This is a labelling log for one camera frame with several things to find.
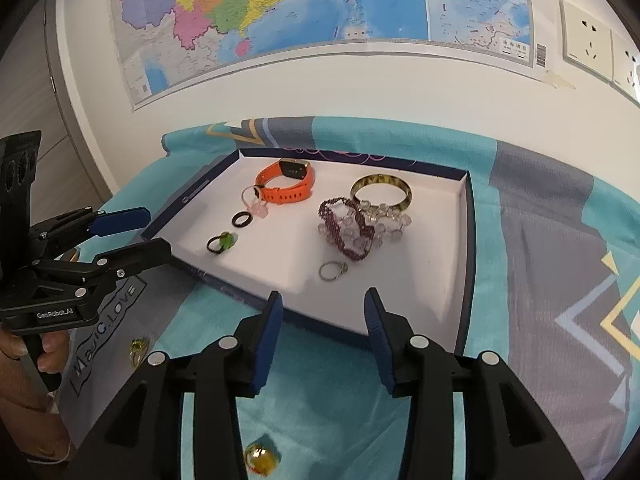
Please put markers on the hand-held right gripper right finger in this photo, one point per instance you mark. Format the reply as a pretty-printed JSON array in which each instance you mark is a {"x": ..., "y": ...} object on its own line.
[{"x": 377, "y": 330}]

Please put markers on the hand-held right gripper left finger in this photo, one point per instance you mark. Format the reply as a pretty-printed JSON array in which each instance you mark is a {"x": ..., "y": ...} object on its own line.
[{"x": 265, "y": 340}]

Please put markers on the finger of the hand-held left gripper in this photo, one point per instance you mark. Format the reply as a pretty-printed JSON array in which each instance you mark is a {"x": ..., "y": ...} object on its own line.
[
  {"x": 140, "y": 255},
  {"x": 122, "y": 221}
]

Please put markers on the navy box tray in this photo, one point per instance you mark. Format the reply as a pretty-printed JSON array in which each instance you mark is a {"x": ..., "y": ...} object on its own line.
[{"x": 280, "y": 260}]

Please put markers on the person's left forearm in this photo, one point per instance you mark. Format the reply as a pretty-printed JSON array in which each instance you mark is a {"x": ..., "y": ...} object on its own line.
[{"x": 25, "y": 410}]

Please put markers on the person's left hand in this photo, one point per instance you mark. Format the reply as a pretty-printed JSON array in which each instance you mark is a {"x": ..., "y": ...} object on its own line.
[{"x": 50, "y": 355}]

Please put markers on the grey brown door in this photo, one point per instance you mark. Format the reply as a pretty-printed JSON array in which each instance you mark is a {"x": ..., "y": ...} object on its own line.
[{"x": 65, "y": 160}]

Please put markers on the orange smartwatch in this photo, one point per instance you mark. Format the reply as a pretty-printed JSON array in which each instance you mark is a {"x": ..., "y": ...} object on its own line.
[{"x": 280, "y": 194}]

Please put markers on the gold bangle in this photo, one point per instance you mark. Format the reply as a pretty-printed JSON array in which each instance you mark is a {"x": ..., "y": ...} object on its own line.
[{"x": 380, "y": 178}]

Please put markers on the teal grey printed blanket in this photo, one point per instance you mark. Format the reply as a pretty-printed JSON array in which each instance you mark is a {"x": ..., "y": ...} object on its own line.
[{"x": 540, "y": 260}]

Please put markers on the piece of masking tape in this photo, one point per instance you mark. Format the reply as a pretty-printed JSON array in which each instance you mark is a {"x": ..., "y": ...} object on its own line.
[{"x": 557, "y": 80}]

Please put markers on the colourful wall map poster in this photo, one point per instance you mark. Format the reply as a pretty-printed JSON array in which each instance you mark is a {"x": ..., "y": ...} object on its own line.
[{"x": 300, "y": 5}]

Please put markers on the white wall outlet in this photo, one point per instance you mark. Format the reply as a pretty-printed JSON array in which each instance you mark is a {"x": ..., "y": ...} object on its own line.
[
  {"x": 587, "y": 40},
  {"x": 625, "y": 67}
]

